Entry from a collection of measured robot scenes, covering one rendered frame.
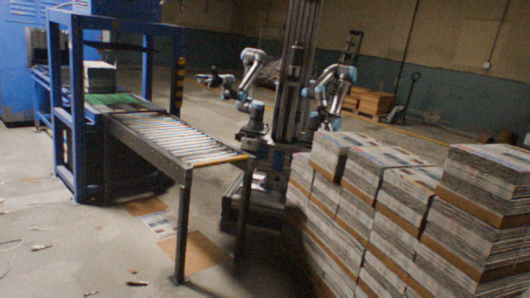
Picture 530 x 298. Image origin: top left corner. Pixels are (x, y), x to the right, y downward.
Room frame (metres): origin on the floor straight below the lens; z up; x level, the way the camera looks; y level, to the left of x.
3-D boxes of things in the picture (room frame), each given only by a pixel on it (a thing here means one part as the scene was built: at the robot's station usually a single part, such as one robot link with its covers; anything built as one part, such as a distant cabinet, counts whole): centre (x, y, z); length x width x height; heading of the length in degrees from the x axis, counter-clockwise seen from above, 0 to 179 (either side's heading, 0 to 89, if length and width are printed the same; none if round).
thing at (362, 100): (8.76, -2.21, 0.28); 1.20 x 0.83 x 0.57; 45
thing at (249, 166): (2.84, 0.55, 0.74); 1.34 x 0.05 x 0.12; 45
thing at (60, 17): (3.39, 1.45, 1.50); 0.94 x 0.68 x 0.10; 135
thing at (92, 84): (3.79, 1.85, 0.93); 0.38 x 0.30 x 0.26; 45
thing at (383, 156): (1.96, -0.69, 1.06); 0.37 x 0.29 x 0.01; 116
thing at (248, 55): (3.14, 0.23, 1.19); 0.15 x 0.12 x 0.55; 56
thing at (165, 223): (2.70, 0.75, 0.00); 0.37 x 0.28 x 0.01; 45
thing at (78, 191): (2.87, 1.54, 0.77); 0.09 x 0.09 x 1.55; 45
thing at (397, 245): (2.07, -0.63, 0.42); 1.17 x 0.39 x 0.83; 27
